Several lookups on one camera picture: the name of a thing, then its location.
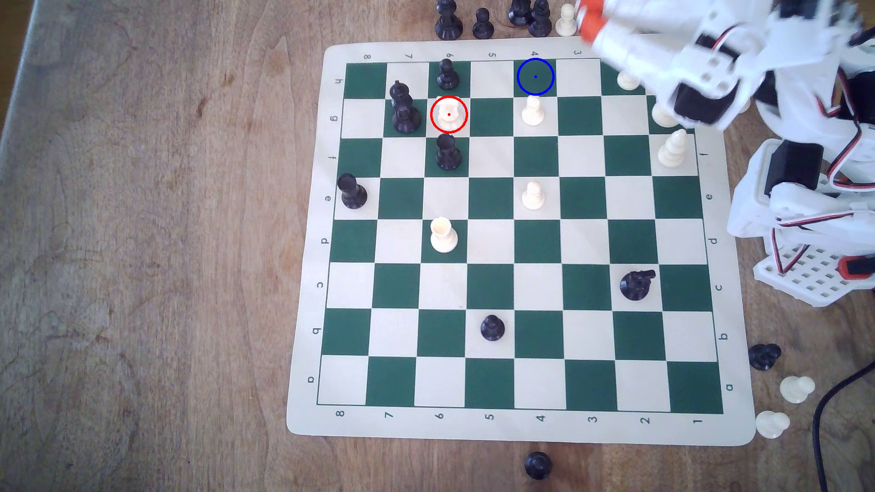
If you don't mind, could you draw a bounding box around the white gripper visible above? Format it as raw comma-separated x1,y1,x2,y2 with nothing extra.
576,0,771,132

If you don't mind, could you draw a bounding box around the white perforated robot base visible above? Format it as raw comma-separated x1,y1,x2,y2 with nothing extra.
752,236,875,308

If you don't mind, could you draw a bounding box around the tall white chess piece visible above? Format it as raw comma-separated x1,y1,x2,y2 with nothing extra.
649,99,681,129

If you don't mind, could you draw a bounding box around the white chess bishop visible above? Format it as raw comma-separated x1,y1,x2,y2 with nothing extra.
658,128,689,169

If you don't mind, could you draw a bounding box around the tall black chess king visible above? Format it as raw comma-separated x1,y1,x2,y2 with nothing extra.
388,81,422,135

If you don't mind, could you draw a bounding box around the black chess knight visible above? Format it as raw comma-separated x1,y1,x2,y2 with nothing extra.
748,343,782,372
619,269,657,302

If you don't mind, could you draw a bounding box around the green white chess board mat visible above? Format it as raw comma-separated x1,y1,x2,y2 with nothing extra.
286,37,757,447

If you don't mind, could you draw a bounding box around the black power cable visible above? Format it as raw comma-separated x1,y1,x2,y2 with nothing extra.
812,362,875,492

